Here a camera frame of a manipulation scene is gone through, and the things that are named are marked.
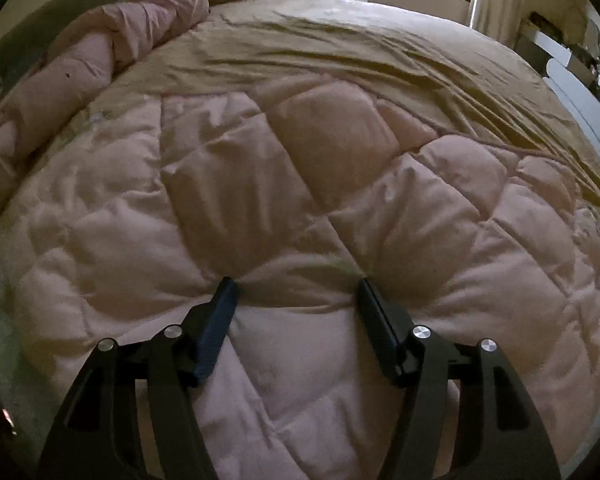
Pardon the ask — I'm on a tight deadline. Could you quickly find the green headboard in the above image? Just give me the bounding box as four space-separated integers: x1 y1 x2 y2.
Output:
0 0 183 92

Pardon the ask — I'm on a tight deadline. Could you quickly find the white curtain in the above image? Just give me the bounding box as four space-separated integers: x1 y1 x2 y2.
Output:
469 0 533 47

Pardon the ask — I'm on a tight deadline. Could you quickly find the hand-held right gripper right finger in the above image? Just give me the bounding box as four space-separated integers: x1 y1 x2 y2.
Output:
356 277 563 480

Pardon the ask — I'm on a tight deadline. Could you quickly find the white shelf with clutter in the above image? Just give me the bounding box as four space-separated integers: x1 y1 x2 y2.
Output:
527 10 600 96

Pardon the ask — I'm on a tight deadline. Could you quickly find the white rounded dresser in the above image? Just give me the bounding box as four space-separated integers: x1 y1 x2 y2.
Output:
517 25 600 161

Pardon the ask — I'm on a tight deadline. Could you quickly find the green floral blanket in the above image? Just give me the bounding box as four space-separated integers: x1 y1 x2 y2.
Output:
0 105 600 441

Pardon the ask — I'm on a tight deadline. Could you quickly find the rolled pink quilt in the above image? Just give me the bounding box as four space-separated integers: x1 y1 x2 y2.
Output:
0 0 211 233

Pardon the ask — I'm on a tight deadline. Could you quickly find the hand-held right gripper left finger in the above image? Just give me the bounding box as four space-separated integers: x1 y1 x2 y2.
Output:
37 276 241 480

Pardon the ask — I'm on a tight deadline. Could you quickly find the pink quilted comforter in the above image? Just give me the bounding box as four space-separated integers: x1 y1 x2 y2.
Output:
0 72 600 480

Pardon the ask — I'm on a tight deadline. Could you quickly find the yellow bed sheet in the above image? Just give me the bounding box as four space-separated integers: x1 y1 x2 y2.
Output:
97 0 600 223

